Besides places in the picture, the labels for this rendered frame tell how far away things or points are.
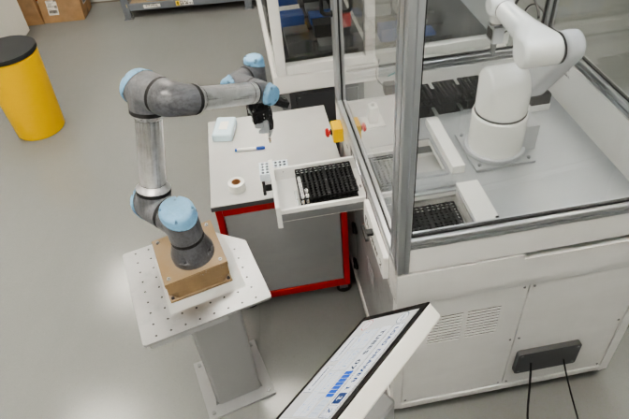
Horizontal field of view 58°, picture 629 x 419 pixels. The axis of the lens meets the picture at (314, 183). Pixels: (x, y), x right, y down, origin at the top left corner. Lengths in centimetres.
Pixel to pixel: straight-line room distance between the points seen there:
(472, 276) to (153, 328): 106
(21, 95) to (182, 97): 272
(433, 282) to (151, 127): 102
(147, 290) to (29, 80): 248
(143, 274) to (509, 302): 131
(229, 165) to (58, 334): 127
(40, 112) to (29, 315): 165
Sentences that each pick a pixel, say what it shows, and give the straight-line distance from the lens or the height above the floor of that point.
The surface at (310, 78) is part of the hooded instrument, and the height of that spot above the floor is 87.
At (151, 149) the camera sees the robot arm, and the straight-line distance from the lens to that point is 187.
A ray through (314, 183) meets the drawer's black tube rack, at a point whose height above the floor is 87.
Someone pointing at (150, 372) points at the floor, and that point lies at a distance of 286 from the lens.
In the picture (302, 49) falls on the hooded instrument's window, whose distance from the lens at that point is 278.
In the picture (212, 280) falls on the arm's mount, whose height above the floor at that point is 80.
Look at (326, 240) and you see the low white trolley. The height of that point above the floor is 43.
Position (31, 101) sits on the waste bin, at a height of 32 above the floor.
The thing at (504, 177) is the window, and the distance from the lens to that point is 165.
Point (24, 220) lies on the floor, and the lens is 390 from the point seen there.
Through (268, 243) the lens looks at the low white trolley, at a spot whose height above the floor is 47.
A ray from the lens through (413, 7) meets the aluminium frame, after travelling 124.
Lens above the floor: 233
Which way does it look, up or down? 41 degrees down
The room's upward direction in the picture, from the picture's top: 5 degrees counter-clockwise
